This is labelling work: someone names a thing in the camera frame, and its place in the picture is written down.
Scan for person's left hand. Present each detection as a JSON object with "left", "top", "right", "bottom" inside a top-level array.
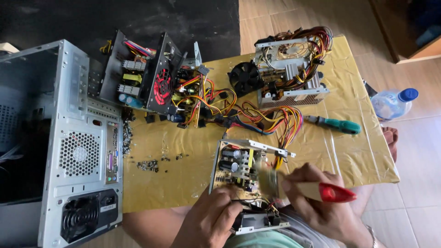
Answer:
[{"left": 171, "top": 186, "right": 244, "bottom": 248}]

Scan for person's right hand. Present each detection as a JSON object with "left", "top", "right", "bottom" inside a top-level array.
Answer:
[{"left": 280, "top": 163, "right": 373, "bottom": 248}]

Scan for red-handled paint brush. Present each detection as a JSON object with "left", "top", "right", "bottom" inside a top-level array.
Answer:
[{"left": 258, "top": 168, "right": 357, "bottom": 204}]

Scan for grey shorts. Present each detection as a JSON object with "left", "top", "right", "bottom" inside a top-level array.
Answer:
[{"left": 275, "top": 205, "right": 343, "bottom": 248}]

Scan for person's left leg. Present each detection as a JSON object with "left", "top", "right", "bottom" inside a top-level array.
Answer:
[{"left": 122, "top": 205, "right": 193, "bottom": 248}]

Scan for person's leg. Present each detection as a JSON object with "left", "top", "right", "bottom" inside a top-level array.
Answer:
[
  {"left": 350, "top": 126, "right": 399, "bottom": 221},
  {"left": 122, "top": 205, "right": 193, "bottom": 248}
]

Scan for green shirt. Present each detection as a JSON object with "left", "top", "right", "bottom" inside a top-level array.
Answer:
[{"left": 223, "top": 229, "right": 295, "bottom": 248}]

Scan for yellow plastic table cover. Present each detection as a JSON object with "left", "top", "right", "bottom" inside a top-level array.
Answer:
[{"left": 122, "top": 34, "right": 401, "bottom": 214}]

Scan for small pile of screws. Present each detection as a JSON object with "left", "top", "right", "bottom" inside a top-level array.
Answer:
[{"left": 136, "top": 159, "right": 160, "bottom": 173}]

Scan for person's right leg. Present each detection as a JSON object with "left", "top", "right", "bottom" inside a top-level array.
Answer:
[{"left": 350, "top": 126, "right": 399, "bottom": 221}]

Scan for long heap of screws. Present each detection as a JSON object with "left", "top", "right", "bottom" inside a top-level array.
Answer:
[{"left": 122, "top": 107, "right": 136, "bottom": 158}]

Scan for clear water bottle, blue cap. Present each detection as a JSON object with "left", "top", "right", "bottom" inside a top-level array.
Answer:
[{"left": 370, "top": 88, "right": 419, "bottom": 121}]

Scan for silver computer tower case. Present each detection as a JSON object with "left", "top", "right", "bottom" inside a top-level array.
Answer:
[{"left": 0, "top": 39, "right": 124, "bottom": 248}]

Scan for black power supply, red fan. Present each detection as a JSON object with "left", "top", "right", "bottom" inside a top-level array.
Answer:
[{"left": 98, "top": 30, "right": 238, "bottom": 129}]

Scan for loose black cooling fan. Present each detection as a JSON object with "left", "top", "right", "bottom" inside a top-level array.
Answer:
[{"left": 227, "top": 60, "right": 264, "bottom": 98}]

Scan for silver power supply, beige fan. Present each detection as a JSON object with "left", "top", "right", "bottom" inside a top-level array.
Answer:
[{"left": 254, "top": 26, "right": 334, "bottom": 109}]

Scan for wooden cabinet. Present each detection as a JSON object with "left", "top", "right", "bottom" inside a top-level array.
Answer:
[{"left": 368, "top": 0, "right": 441, "bottom": 65}]

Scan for black floor mat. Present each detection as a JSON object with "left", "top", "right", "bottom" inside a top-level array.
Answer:
[{"left": 0, "top": 0, "right": 241, "bottom": 68}]

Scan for metal wrist bracelet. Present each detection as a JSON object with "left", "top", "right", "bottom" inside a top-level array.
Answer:
[{"left": 365, "top": 225, "right": 379, "bottom": 248}]

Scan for green-handled screwdriver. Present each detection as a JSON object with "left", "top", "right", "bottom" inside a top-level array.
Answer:
[{"left": 303, "top": 115, "right": 362, "bottom": 135}]

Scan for coloured power cable bundle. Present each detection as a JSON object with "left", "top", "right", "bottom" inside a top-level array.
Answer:
[{"left": 220, "top": 100, "right": 304, "bottom": 170}]

